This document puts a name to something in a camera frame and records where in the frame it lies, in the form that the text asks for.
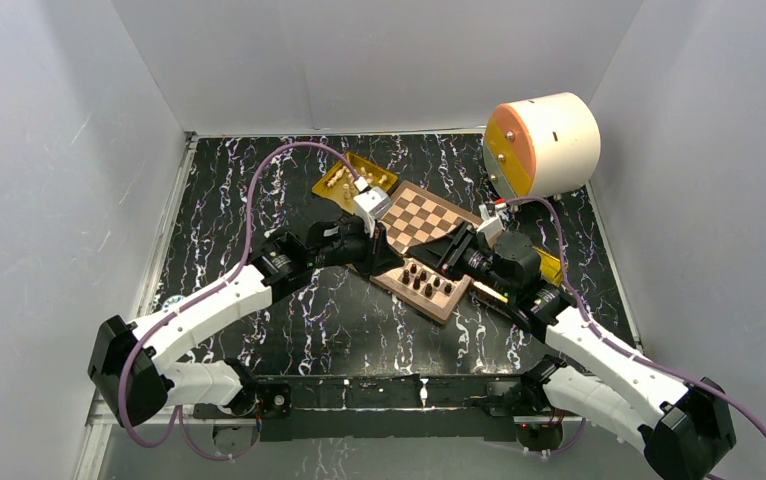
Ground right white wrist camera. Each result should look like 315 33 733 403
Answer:
477 199 508 246

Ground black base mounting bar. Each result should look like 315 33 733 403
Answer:
193 374 580 450

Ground gold tray dark pieces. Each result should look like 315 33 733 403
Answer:
469 248 566 313

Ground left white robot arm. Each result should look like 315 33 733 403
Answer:
87 215 404 427

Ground purple cable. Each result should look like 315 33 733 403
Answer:
117 141 371 462
498 195 766 480

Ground white round drawer cabinet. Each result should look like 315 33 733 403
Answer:
483 92 601 199

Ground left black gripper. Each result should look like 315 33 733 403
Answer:
309 214 403 280

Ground aluminium frame rail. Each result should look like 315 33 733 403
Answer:
86 397 234 428

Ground pile of light pieces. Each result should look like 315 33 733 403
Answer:
317 164 397 200

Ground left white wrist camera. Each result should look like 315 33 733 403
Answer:
353 187 392 237

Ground wooden chess board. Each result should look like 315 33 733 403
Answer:
370 181 481 324

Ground gold tray light pieces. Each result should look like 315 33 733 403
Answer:
311 153 399 210

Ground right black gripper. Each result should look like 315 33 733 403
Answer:
408 220 515 300

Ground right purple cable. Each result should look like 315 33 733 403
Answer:
498 195 766 480

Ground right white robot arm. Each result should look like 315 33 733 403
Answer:
406 223 736 479

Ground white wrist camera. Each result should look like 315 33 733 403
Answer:
353 187 392 237
477 199 508 246

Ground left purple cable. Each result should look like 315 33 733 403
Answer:
117 141 371 462

